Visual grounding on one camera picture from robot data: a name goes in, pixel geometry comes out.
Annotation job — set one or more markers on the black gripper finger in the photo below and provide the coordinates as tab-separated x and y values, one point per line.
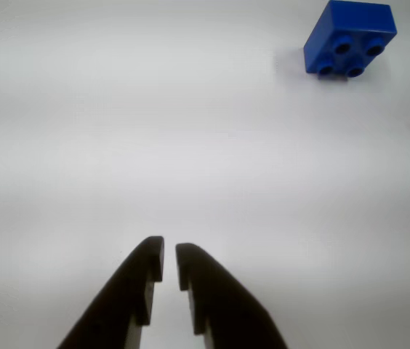
223	301
125	291

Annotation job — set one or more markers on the blue lego brick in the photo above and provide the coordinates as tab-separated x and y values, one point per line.
343	25

